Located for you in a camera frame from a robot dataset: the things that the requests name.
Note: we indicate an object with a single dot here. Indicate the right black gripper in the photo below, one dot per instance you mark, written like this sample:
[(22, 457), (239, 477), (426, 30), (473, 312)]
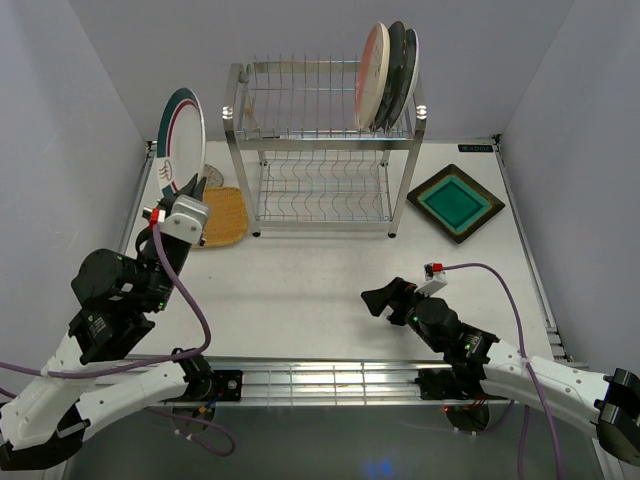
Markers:
[(398, 294)]

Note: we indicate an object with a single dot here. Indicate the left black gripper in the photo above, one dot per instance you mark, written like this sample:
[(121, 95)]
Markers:
[(190, 188)]

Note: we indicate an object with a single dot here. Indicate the white plate green red rim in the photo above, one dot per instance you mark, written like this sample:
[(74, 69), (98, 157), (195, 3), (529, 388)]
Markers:
[(181, 142)]

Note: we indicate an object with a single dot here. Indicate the pink cream floral plate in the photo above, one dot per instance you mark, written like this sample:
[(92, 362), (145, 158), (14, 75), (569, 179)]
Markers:
[(372, 75)]

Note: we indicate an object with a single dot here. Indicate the white plate teal lettered rim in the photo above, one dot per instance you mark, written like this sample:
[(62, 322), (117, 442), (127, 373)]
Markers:
[(412, 72)]

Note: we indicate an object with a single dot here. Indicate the dark blue round plate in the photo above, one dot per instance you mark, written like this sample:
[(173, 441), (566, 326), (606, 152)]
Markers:
[(397, 36)]

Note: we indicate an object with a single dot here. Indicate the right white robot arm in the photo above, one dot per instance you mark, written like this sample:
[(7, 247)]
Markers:
[(479, 364)]

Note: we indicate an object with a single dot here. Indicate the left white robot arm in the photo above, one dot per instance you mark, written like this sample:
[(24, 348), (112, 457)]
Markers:
[(48, 422)]

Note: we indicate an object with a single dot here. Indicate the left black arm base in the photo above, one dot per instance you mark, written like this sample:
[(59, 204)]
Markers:
[(223, 385)]

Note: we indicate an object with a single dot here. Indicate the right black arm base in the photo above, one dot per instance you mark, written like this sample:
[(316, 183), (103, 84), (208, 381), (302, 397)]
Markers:
[(443, 384)]

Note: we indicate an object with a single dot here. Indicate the steel two-tier dish rack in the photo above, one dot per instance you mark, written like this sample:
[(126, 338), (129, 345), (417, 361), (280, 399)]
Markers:
[(299, 158)]

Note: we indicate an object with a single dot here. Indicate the speckled grey round plate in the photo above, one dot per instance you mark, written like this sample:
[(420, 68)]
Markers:
[(214, 178)]

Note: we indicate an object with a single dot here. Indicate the yellow woven square plate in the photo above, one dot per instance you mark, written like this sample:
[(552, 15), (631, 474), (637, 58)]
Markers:
[(228, 221)]

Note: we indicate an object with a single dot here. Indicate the green black square plate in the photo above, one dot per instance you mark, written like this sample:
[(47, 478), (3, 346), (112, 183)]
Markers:
[(455, 203)]

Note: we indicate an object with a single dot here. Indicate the right blue table label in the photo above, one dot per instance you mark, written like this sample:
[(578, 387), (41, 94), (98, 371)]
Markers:
[(475, 148)]

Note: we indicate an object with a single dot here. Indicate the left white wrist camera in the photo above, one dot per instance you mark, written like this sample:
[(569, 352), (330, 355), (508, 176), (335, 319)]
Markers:
[(185, 221)]

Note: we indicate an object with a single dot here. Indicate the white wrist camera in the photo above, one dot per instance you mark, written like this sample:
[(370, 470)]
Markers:
[(185, 221), (435, 280)]

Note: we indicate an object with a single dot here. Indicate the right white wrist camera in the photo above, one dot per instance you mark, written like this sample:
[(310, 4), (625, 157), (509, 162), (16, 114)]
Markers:
[(435, 280)]

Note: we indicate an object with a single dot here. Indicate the aluminium front frame rail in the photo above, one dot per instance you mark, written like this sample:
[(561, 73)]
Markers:
[(320, 382)]

